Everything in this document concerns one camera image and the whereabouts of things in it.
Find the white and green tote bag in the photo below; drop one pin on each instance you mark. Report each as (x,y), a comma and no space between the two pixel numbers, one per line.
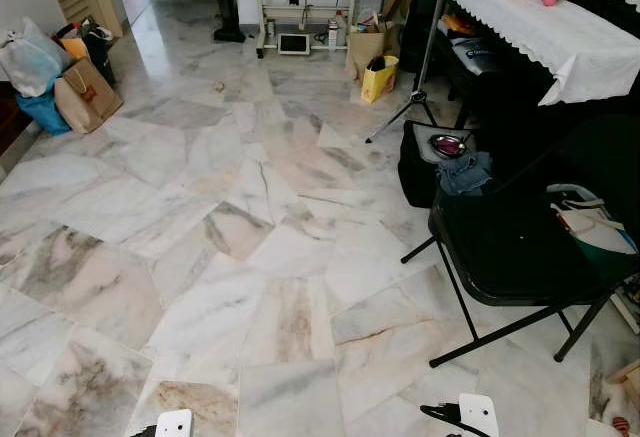
(595,222)

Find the white shelf with books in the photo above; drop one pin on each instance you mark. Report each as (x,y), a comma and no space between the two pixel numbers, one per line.
(628,307)

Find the black folding chair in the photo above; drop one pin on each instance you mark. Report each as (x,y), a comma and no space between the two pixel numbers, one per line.
(500,247)

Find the blue denim cloth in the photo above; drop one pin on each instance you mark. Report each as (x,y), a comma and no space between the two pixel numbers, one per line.
(465,175)

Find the light wooden box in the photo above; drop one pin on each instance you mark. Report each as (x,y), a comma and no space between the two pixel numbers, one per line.
(628,387)

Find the table with white lace cloth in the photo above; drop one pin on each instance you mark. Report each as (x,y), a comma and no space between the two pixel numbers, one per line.
(540,27)

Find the white and blue bag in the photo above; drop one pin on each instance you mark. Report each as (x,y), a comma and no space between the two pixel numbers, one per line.
(480,52)

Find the black bag with grey flap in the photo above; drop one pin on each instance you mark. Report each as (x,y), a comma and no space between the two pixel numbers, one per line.
(415,167)

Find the small red object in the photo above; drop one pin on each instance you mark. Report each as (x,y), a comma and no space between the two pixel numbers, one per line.
(620,425)

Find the black tripod stand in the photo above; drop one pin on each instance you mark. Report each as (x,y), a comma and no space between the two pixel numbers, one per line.
(425,57)

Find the yellow paper bag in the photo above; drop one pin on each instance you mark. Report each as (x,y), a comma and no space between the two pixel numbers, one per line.
(378,82)

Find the brown paper bag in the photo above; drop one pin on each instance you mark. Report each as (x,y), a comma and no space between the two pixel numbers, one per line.
(362,47)

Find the white framed foot pedal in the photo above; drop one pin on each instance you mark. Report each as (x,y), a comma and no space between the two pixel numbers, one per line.
(293,44)

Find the small floor scrap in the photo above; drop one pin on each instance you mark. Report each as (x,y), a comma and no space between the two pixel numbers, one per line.
(218,87)

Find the black upright vacuum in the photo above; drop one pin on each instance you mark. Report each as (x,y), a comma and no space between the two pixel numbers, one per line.
(227,7)

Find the tan tote bag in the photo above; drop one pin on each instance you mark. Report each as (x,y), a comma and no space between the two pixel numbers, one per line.
(88,97)

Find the black and orange bag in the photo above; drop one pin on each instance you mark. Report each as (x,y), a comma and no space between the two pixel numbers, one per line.
(95,42)

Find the white plastic bag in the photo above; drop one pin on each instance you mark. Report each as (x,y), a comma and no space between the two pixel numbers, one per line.
(30,57)

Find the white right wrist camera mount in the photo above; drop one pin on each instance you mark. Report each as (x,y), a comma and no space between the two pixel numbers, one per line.
(478,415)

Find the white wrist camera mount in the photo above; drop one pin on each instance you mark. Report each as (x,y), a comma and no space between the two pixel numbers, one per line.
(478,415)
(175,425)

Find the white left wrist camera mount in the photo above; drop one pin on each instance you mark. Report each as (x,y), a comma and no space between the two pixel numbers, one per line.
(175,425)

